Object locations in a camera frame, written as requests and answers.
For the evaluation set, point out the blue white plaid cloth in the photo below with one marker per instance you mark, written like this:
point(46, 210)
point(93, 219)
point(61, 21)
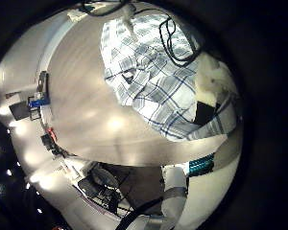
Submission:
point(156, 86)

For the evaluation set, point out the teal rack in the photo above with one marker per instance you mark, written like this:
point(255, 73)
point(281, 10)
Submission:
point(200, 164)

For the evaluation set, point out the black office chair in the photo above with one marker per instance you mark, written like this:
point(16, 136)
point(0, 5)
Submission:
point(102, 187)

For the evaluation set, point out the blue clamp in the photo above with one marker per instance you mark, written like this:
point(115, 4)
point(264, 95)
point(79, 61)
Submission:
point(38, 103)

